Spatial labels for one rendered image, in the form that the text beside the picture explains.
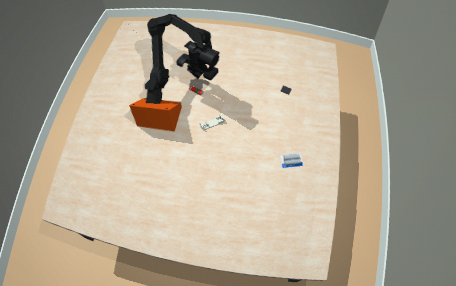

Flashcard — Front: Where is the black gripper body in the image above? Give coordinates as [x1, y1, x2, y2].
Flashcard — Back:
[176, 54, 218, 81]

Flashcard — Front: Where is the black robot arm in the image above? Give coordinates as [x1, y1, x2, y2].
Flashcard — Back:
[144, 14, 220, 104]

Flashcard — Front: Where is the red and green striped cylinder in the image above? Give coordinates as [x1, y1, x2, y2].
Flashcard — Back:
[189, 86, 204, 95]

